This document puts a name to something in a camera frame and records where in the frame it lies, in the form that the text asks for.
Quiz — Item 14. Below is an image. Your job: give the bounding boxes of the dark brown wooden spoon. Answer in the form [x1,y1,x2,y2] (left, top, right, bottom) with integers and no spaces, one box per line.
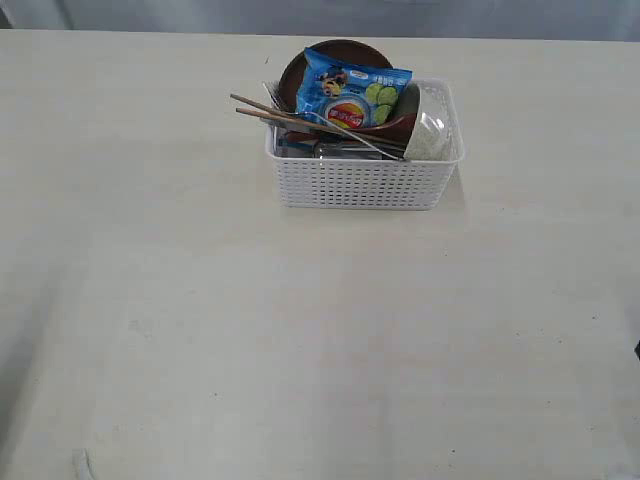
[284,113,417,146]

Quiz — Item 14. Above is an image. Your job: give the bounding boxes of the brown round plate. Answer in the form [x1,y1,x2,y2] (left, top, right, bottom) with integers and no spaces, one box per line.
[278,39,392,111]

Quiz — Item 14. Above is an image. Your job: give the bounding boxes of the clear drinking glass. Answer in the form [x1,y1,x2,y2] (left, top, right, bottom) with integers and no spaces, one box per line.
[313,142,385,160]

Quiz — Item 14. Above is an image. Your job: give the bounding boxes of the speckled white bowl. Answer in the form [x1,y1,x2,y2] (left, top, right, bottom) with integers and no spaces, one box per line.
[394,80,454,161]

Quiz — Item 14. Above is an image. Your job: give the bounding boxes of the blue chips snack bag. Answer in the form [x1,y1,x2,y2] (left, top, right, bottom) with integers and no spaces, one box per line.
[296,48,412,129]

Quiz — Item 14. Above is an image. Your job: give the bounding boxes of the silver table knife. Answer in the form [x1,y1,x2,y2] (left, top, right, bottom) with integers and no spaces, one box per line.
[259,110,407,162]

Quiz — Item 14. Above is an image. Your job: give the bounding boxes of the wooden chopstick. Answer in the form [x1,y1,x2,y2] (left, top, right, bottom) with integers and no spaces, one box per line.
[235,108,347,138]
[229,93,407,149]

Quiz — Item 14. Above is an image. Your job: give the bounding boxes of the silver metal fork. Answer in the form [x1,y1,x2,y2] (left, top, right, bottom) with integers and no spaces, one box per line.
[262,81,291,115]

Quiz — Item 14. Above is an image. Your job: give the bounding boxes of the white perforated plastic basket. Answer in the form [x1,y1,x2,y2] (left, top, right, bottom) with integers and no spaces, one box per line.
[265,79,465,210]

